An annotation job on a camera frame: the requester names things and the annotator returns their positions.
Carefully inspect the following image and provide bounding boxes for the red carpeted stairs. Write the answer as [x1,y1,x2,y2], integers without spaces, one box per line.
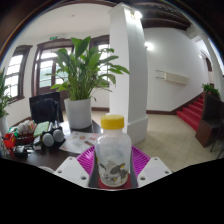
[176,94,205,132]

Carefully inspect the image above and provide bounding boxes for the black office chair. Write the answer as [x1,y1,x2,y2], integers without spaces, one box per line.
[28,91,64,125]

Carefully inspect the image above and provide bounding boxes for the small plant in white pot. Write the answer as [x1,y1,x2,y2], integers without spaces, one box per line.
[0,68,14,136]

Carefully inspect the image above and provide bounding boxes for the round wall lamp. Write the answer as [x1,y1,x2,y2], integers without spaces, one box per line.
[143,41,155,52]

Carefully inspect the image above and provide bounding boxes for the green plant by stairs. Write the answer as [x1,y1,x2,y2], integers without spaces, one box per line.
[201,83,221,98]

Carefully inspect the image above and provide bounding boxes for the dark-framed wide window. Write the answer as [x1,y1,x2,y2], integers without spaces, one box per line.
[3,44,33,103]

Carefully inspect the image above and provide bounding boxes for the red box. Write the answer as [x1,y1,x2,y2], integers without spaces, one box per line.
[2,132,17,149]

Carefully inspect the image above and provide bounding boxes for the basket of snacks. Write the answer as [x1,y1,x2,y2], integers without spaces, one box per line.
[14,119,37,145]

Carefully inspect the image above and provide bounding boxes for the dark wooden double door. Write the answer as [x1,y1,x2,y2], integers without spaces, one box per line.
[32,39,74,98]

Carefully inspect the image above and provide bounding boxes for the flat round red coaster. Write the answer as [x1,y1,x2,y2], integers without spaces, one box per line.
[97,176,134,190]

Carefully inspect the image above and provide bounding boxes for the dark-framed narrow window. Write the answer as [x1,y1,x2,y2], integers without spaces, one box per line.
[89,34,111,88]

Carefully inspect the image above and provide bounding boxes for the clear bottle with yellow cap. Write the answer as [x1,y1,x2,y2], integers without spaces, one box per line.
[94,114,133,189]

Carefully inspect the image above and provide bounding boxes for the white wall-mounted unit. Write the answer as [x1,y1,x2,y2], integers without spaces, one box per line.
[155,69,190,86]

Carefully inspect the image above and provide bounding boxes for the black device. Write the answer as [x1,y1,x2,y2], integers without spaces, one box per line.
[12,144,29,158]

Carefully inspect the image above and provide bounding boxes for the dark wooden cabinet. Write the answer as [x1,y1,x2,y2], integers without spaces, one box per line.
[195,93,224,148]

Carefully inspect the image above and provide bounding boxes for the large plant in white pot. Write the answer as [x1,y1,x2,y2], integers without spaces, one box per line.
[46,35,131,130]

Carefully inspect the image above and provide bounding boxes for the pillar-mounted lamp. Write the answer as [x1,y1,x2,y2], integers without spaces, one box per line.
[133,9,144,20]

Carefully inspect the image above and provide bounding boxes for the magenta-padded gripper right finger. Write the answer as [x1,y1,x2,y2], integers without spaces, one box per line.
[129,145,174,188]

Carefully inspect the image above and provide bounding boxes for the green notebook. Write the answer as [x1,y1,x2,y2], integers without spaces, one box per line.
[33,121,50,138]

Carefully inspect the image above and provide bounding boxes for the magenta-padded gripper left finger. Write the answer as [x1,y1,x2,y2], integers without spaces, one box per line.
[54,145,100,188]

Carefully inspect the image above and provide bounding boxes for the printed paper leaflet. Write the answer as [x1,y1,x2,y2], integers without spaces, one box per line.
[59,130,101,155]

